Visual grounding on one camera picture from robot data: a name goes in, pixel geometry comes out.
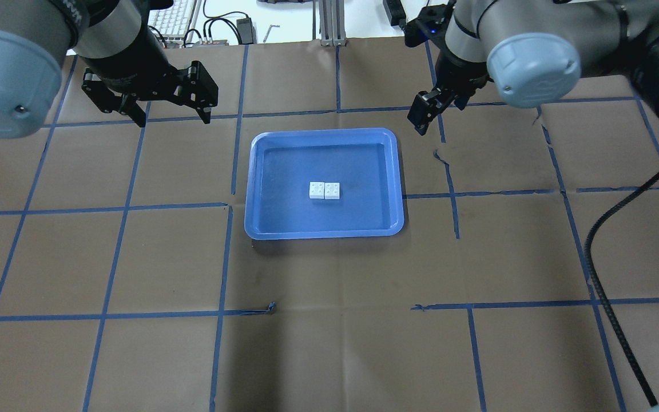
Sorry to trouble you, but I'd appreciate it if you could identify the white block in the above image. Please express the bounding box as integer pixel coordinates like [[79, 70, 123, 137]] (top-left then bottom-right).
[[325, 182, 341, 200], [308, 181, 326, 199]]

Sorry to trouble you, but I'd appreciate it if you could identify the blue plastic tray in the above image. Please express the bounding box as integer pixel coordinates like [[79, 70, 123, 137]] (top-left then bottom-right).
[[245, 128, 405, 240]]

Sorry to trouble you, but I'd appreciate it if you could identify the right arm camera box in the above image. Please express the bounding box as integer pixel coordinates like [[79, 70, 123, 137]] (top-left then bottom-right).
[[403, 1, 456, 49]]

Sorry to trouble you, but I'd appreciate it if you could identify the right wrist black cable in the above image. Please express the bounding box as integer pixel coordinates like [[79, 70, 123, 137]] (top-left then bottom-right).
[[583, 142, 659, 407]]

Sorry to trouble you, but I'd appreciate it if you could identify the black adapter on desk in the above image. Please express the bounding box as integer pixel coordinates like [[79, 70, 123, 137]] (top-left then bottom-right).
[[382, 0, 406, 29]]

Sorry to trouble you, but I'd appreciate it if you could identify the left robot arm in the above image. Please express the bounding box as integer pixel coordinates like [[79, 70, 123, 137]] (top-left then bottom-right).
[[0, 1, 218, 138]]

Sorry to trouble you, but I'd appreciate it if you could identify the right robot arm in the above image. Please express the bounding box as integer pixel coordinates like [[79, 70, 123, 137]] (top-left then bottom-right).
[[404, 1, 659, 411]]

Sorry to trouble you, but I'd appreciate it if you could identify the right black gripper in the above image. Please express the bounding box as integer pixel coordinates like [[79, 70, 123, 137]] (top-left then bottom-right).
[[407, 47, 492, 136]]

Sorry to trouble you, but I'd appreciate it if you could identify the white keyboard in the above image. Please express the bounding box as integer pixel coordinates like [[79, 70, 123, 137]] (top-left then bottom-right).
[[148, 1, 202, 41]]

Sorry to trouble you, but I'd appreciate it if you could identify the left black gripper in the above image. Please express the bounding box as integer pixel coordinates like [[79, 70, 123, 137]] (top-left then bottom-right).
[[81, 40, 219, 128]]

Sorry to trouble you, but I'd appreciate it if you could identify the aluminium frame post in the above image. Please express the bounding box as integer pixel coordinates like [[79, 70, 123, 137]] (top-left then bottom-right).
[[316, 0, 346, 47]]

